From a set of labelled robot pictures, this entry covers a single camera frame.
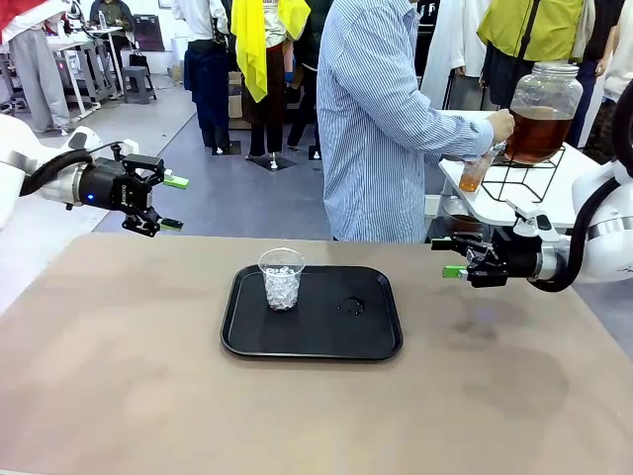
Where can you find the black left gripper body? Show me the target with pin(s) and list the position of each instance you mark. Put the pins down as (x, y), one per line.
(109, 188)

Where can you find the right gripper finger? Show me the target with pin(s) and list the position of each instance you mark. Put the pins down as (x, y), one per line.
(487, 272)
(475, 245)

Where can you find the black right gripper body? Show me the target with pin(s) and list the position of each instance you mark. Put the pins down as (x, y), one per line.
(516, 257)

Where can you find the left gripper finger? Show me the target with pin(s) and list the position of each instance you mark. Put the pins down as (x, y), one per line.
(148, 170)
(146, 222)

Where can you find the tall clear iced cup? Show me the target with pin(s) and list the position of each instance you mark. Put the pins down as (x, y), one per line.
(472, 178)

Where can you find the glass tea dispenser jar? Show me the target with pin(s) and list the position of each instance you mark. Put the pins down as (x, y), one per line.
(544, 114)

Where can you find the short clear iced cup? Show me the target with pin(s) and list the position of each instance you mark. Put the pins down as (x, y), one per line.
(282, 292)

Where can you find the person's right forearm striped sleeve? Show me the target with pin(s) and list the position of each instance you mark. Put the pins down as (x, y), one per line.
(455, 133)

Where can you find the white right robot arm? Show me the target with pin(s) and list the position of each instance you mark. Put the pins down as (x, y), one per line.
(608, 242)

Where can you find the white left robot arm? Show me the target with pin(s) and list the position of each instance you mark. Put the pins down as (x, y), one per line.
(25, 158)

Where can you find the person's left hand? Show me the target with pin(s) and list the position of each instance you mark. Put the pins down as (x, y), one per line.
(474, 160)

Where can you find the person's right hand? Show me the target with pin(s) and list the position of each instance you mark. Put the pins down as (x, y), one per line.
(502, 126)

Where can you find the dark round bucket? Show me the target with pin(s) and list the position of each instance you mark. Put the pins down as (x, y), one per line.
(465, 222)

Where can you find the white side table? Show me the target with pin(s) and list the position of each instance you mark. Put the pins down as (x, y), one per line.
(569, 198)

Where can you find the grey plastic stool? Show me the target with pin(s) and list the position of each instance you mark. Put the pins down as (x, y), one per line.
(140, 84)

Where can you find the brown cardboard box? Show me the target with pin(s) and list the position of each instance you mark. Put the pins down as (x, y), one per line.
(235, 99)

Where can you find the mannequin white shirt navy skirt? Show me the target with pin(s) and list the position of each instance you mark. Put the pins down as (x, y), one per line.
(207, 74)

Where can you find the person in grey trousers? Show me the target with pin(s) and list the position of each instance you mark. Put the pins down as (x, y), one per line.
(34, 74)

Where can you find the black chair back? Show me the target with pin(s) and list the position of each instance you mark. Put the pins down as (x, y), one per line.
(148, 34)

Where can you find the white workshop desk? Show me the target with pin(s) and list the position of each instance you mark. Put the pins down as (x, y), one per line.
(89, 37)

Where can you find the seated person in dark jacket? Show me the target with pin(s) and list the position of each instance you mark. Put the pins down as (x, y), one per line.
(111, 20)

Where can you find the person in striped shirt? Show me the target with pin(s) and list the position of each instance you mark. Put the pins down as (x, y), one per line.
(371, 123)

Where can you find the yellow hanging cloth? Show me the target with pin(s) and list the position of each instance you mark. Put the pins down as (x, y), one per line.
(252, 49)

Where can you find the large black serving tray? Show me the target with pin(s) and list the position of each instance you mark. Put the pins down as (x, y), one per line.
(311, 331)

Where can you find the person in cream top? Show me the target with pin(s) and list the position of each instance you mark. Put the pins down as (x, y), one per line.
(620, 64)

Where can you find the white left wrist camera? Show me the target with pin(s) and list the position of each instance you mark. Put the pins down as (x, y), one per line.
(128, 147)

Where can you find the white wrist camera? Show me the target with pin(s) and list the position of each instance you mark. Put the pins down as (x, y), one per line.
(531, 220)
(128, 147)

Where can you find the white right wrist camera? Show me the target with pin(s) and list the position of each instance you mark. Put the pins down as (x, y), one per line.
(531, 220)

